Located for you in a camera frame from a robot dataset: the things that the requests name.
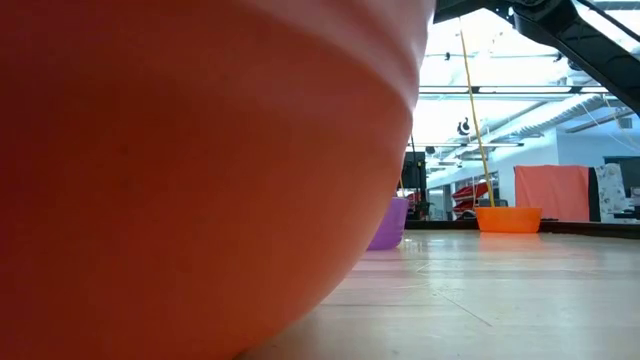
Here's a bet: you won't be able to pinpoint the small purple bowl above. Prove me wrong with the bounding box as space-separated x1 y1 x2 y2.
367 197 410 252

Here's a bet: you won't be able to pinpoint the black stand with screen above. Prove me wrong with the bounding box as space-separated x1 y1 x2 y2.
402 152 429 221

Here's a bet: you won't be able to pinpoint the small orange bowl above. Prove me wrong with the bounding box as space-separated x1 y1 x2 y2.
474 206 544 235

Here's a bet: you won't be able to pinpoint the yellow hanging cable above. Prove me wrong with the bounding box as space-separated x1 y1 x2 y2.
457 17 497 209

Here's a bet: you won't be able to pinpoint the black aluminium table frame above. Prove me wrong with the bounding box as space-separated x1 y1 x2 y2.
404 218 640 239

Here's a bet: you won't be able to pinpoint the white patterned cloth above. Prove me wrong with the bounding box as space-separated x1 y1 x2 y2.
594 163 627 224

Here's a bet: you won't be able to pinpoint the large coral red bowl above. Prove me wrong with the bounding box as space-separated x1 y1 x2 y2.
0 0 436 360

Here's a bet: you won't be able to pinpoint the orange fabric panel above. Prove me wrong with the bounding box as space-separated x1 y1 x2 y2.
514 164 591 223

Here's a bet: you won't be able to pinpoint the red stacked bins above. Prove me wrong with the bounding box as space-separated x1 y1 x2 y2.
452 182 491 214

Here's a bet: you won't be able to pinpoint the long ceiling light fixture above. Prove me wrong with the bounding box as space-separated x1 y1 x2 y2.
418 84 610 97
407 142 525 149

